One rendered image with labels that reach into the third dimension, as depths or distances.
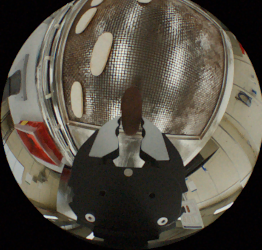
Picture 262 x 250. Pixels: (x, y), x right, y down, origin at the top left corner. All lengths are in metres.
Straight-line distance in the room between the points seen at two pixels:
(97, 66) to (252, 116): 3.56
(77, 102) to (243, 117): 3.56
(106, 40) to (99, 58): 0.04
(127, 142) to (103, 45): 0.26
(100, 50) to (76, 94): 0.11
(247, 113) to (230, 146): 1.23
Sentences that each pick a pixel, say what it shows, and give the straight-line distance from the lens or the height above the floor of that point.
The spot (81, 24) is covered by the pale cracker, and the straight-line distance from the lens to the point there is 0.25.
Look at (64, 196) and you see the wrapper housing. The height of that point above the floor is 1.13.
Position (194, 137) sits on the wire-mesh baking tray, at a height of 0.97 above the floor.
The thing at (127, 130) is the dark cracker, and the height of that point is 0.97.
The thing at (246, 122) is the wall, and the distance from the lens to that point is 3.45.
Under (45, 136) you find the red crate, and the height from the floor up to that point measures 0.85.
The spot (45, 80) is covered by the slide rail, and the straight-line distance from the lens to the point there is 0.37.
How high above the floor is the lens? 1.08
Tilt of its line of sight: 58 degrees down
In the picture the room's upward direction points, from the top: 163 degrees clockwise
